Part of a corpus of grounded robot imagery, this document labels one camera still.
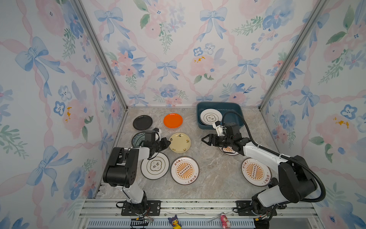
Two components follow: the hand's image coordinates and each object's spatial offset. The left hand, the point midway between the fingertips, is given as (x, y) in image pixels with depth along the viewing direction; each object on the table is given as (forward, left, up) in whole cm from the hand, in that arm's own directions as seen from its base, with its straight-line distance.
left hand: (171, 141), depth 95 cm
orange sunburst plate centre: (-18, -10, -4) cm, 21 cm away
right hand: (-4, -22, +9) cm, 23 cm away
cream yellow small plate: (0, -6, -2) cm, 7 cm away
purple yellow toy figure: (-44, -5, -1) cm, 45 cm away
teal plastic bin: (+33, -41, 0) cm, 52 cm away
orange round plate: (+20, 0, -3) cm, 20 cm away
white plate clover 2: (-17, +8, -4) cm, 19 cm away
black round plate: (+19, +23, -4) cm, 30 cm away
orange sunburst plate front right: (-19, -52, -4) cm, 56 cm away
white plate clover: (+25, -29, -3) cm, 38 cm away
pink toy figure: (-45, -29, -1) cm, 53 cm away
